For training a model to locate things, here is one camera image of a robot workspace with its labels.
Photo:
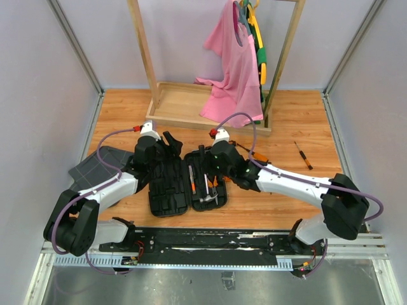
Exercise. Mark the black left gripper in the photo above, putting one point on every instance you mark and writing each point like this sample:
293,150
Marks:
173,144

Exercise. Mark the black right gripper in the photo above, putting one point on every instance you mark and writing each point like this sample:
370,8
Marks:
208,159

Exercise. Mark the silver orange utility knife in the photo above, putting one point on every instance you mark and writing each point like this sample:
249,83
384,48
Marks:
192,179

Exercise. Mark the black plastic tool case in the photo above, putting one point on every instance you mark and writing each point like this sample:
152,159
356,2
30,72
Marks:
170,191

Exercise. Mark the claw hammer black grip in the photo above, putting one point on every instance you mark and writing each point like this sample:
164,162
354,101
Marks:
208,196

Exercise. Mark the orange black pliers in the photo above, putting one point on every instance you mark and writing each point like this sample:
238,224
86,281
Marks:
216,187

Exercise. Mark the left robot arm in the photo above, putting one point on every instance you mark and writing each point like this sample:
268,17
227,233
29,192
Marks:
74,225

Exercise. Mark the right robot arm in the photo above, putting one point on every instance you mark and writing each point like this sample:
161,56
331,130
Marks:
343,209

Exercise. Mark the wooden clothes rack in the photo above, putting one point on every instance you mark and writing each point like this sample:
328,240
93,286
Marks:
178,104

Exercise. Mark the pink t-shirt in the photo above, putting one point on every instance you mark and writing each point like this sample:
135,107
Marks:
239,90

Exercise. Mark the small orange black screwdriver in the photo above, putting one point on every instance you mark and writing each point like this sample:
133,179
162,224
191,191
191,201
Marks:
304,157

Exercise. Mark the dark grey folded cloth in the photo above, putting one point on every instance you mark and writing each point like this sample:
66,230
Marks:
91,172

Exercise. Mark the green yellow hangers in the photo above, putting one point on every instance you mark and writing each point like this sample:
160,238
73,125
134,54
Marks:
250,16

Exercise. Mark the orange grid handle tool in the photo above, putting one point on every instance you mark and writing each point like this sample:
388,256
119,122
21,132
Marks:
255,155

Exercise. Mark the right aluminium frame post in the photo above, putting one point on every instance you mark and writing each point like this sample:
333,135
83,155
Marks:
366,23

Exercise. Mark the aluminium frame post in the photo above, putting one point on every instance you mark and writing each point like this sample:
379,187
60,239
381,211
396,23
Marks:
366,23
68,30

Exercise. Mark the grey cable duct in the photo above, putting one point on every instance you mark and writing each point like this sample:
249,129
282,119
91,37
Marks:
123,261

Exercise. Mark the left aluminium frame post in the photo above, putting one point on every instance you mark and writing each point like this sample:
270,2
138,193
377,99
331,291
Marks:
68,30

